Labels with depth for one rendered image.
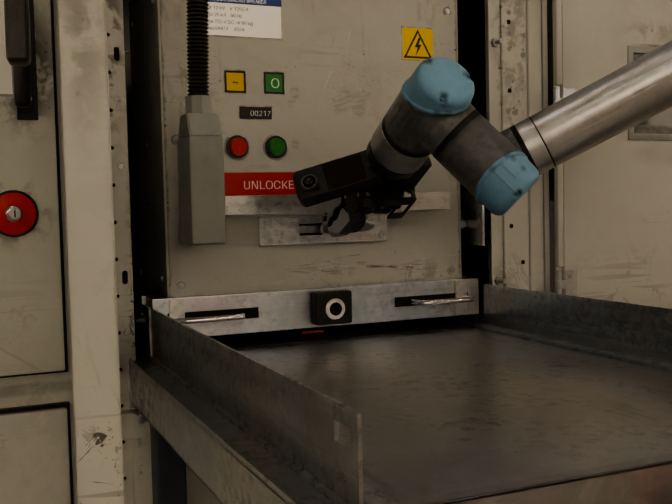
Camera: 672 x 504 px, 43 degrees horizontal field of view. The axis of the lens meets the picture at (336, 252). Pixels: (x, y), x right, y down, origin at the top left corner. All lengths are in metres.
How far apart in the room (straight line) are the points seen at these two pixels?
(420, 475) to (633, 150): 1.01
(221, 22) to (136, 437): 0.60
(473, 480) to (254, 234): 0.72
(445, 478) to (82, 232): 0.32
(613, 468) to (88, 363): 0.39
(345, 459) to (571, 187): 0.97
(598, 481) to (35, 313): 0.75
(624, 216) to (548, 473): 0.93
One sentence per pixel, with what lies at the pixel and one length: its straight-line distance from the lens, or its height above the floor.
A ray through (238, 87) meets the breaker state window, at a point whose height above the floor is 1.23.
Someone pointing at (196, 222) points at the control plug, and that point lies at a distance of 1.15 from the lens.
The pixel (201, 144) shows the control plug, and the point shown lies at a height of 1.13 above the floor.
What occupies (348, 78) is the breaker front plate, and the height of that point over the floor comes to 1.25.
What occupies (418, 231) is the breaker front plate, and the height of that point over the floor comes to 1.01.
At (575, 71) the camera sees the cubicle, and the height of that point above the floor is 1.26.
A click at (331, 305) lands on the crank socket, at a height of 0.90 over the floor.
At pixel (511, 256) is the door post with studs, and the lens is 1.44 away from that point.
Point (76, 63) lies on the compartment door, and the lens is 0.59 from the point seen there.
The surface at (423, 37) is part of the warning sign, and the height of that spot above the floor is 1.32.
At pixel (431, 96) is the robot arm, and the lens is 1.00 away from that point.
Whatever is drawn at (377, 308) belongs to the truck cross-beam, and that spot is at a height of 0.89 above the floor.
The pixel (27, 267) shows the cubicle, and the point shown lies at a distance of 1.17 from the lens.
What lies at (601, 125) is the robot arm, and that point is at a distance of 1.15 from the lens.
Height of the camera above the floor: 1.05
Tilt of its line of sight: 3 degrees down
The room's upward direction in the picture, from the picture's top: 1 degrees counter-clockwise
